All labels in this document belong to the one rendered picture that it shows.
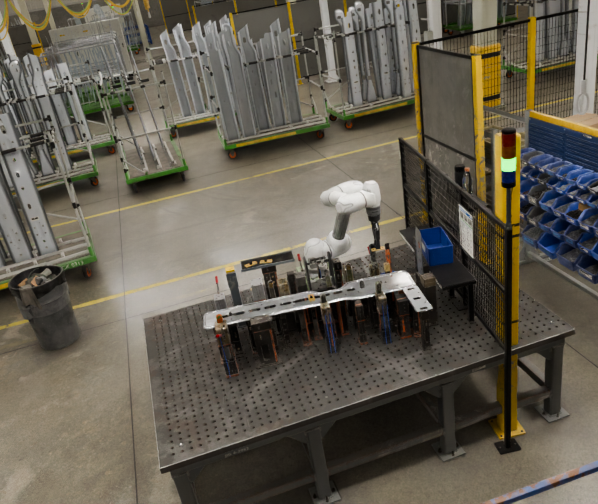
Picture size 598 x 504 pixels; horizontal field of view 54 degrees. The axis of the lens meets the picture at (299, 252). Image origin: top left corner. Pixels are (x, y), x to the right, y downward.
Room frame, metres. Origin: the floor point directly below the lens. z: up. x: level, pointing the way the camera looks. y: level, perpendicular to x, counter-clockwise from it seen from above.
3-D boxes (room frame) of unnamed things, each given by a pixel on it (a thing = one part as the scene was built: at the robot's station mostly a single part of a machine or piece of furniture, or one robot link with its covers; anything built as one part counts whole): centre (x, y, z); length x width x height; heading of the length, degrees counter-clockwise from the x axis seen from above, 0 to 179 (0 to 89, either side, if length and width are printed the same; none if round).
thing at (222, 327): (3.05, 0.54, 0.88); 0.15 x 0.11 x 0.36; 4
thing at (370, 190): (3.31, -0.48, 1.63); 0.13 x 0.11 x 0.16; 114
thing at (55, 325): (4.98, 2.44, 0.36); 0.54 x 0.50 x 0.73; 12
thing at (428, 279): (3.20, -0.78, 0.88); 0.08 x 0.08 x 0.36; 4
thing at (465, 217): (3.25, -1.05, 1.30); 0.23 x 0.02 x 0.31; 4
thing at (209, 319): (3.27, -0.01, 1.00); 1.38 x 0.22 x 0.02; 94
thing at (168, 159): (10.00, 2.22, 0.88); 1.91 x 1.00 x 1.76; 13
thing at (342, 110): (11.25, -2.00, 0.88); 1.91 x 1.01 x 1.76; 104
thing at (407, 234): (3.54, -0.91, 1.01); 0.90 x 0.22 x 0.03; 4
